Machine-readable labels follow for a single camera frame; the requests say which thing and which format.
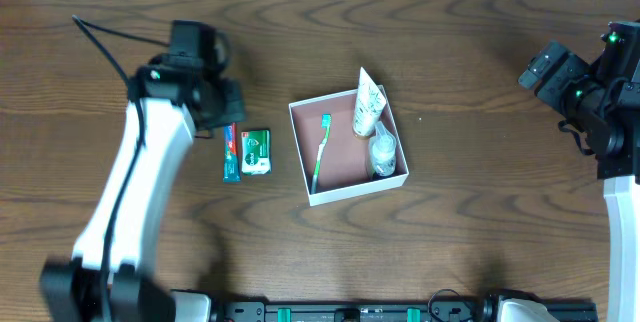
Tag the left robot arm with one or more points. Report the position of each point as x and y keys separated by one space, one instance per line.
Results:
x=110 y=276

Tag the green white toothbrush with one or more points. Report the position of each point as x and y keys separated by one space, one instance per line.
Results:
x=321 y=152

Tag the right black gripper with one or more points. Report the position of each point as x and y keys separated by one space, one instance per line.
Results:
x=542 y=72

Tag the white patterned lotion tube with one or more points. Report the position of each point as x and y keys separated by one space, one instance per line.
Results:
x=369 y=105

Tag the black mounting rail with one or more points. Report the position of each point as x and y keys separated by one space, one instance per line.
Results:
x=440 y=310

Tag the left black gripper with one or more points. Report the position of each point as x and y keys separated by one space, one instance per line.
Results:
x=226 y=110

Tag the Colgate toothpaste tube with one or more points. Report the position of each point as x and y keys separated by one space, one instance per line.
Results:
x=231 y=165

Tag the white box pink interior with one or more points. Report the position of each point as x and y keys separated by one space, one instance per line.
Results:
x=343 y=173

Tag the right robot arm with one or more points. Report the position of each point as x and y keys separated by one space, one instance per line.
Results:
x=599 y=104

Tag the clear spray bottle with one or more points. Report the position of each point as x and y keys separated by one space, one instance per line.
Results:
x=382 y=152

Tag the green Dettol soap pack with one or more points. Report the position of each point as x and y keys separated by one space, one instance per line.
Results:
x=256 y=157

